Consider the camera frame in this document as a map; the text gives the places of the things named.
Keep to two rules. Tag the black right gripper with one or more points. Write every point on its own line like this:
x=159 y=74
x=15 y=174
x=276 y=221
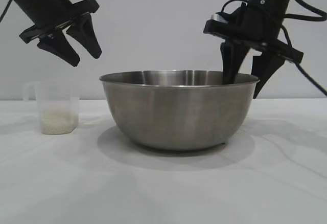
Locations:
x=265 y=17

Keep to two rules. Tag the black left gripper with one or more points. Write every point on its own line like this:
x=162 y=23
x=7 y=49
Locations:
x=38 y=2

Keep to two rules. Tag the clear plastic measuring cup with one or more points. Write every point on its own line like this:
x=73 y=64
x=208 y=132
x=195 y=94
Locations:
x=57 y=98

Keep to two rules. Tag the white uncooked rice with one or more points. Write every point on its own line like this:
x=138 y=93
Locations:
x=58 y=121

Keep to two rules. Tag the stainless steel mixing bowl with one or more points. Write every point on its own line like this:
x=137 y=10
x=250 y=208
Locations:
x=178 y=114

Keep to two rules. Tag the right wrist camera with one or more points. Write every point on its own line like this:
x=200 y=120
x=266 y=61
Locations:
x=232 y=17

